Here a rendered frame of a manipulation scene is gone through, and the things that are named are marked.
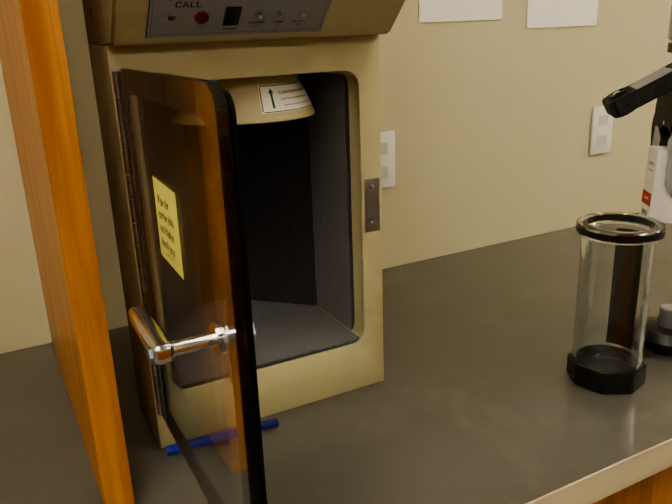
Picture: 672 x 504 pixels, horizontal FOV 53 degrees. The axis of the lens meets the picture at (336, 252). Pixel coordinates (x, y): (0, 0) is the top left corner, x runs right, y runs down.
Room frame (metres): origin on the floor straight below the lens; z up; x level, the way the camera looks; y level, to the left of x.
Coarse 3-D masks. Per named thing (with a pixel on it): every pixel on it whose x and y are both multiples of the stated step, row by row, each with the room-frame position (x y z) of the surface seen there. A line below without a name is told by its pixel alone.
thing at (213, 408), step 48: (144, 96) 0.60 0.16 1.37; (192, 96) 0.47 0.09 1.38; (144, 144) 0.62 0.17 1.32; (192, 144) 0.48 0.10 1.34; (144, 192) 0.65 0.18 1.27; (192, 192) 0.49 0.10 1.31; (144, 240) 0.67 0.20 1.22; (192, 240) 0.51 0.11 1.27; (192, 288) 0.52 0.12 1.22; (240, 288) 0.43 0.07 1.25; (240, 336) 0.43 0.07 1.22; (192, 384) 0.55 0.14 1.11; (240, 384) 0.43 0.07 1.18; (192, 432) 0.57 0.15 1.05; (240, 432) 0.44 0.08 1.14; (240, 480) 0.45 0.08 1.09
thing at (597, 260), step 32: (608, 224) 0.89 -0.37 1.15; (640, 224) 0.86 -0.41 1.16; (608, 256) 0.81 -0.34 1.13; (640, 256) 0.80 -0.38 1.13; (608, 288) 0.81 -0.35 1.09; (640, 288) 0.80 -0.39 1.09; (576, 320) 0.85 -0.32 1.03; (608, 320) 0.80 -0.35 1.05; (640, 320) 0.80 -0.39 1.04; (576, 352) 0.84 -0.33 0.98; (608, 352) 0.80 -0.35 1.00; (640, 352) 0.81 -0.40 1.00
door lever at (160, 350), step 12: (132, 312) 0.51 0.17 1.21; (144, 312) 0.50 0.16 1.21; (132, 324) 0.50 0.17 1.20; (144, 324) 0.48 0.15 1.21; (156, 324) 0.48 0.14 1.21; (216, 324) 0.47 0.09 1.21; (144, 336) 0.46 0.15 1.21; (156, 336) 0.46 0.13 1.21; (192, 336) 0.46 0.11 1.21; (204, 336) 0.46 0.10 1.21; (216, 336) 0.46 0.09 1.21; (156, 348) 0.44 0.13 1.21; (168, 348) 0.44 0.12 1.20; (180, 348) 0.45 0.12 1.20; (192, 348) 0.45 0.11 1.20; (204, 348) 0.46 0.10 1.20; (216, 348) 0.46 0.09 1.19; (156, 360) 0.44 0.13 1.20; (168, 360) 0.44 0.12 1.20
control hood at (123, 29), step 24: (120, 0) 0.66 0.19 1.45; (144, 0) 0.67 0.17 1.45; (336, 0) 0.76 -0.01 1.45; (360, 0) 0.78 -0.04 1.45; (384, 0) 0.79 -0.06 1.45; (120, 24) 0.67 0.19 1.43; (144, 24) 0.69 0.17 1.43; (336, 24) 0.79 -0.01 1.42; (360, 24) 0.80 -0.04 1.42; (384, 24) 0.82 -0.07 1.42
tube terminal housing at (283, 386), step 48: (96, 0) 0.73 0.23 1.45; (96, 48) 0.76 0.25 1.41; (144, 48) 0.73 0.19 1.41; (192, 48) 0.75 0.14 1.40; (240, 48) 0.78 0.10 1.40; (288, 48) 0.80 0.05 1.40; (336, 48) 0.83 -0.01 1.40; (96, 96) 0.80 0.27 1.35; (144, 384) 0.76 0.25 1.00; (288, 384) 0.79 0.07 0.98; (336, 384) 0.82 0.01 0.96
